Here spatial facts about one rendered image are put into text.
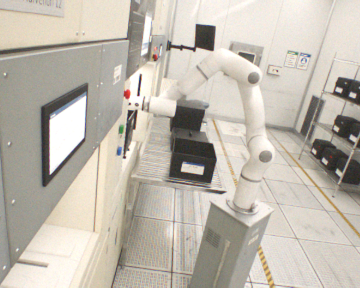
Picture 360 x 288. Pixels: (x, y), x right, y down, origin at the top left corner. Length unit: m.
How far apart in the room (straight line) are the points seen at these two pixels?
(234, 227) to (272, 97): 4.95
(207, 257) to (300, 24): 5.29
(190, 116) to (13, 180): 2.23
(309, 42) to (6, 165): 6.27
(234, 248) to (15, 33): 1.49
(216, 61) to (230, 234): 0.92
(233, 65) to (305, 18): 5.10
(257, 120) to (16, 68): 1.22
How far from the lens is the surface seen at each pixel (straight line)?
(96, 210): 1.12
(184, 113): 2.52
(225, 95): 6.11
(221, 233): 1.68
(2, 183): 0.38
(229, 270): 1.76
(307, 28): 6.41
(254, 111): 1.42
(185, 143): 1.98
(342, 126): 4.38
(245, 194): 1.59
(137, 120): 1.91
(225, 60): 1.35
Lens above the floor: 1.61
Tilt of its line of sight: 22 degrees down
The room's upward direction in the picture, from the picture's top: 10 degrees clockwise
